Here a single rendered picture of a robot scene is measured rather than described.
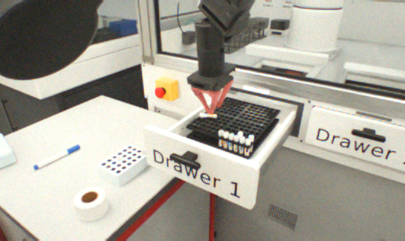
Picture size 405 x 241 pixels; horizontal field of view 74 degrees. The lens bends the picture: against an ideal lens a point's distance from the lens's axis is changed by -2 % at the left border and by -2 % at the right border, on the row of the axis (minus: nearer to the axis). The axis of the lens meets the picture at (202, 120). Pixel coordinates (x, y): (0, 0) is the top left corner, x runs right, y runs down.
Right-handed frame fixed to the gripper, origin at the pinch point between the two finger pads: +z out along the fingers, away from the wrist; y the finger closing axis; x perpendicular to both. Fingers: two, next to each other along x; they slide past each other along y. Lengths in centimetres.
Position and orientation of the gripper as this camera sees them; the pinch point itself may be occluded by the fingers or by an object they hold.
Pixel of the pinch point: (213, 107)
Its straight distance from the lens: 63.8
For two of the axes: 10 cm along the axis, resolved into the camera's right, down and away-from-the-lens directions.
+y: 5.7, -5.0, 6.5
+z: 0.7, 8.2, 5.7
